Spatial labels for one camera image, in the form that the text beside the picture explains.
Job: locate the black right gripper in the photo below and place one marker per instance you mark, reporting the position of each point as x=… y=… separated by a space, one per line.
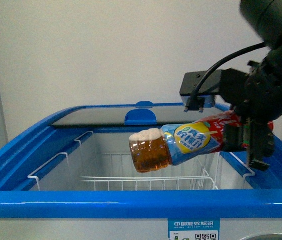
x=256 y=95

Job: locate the iced tea bottle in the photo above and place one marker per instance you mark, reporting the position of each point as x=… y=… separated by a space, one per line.
x=173 y=144

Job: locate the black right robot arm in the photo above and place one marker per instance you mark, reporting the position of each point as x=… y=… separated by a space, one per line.
x=265 y=17

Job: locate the glass sliding freezer lid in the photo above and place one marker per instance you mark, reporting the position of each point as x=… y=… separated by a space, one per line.
x=141 y=114

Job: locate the white blue chest freezer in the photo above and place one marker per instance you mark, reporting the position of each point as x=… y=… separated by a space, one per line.
x=80 y=184

